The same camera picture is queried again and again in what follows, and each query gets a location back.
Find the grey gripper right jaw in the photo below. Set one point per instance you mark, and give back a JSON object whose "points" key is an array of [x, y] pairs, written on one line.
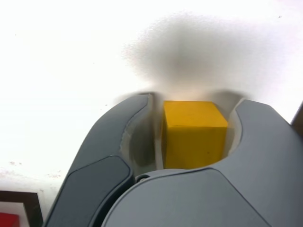
{"points": [[201, 201]]}

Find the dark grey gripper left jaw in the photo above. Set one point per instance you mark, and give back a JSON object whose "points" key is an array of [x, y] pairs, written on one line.
{"points": [[99, 146]]}

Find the yellow cube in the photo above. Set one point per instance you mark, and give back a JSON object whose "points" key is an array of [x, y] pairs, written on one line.
{"points": [[194, 137]]}

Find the red cube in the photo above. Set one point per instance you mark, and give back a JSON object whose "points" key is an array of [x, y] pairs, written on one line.
{"points": [[8, 220]]}

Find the black tape square outline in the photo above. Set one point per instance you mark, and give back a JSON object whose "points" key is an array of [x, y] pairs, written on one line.
{"points": [[30, 197]]}

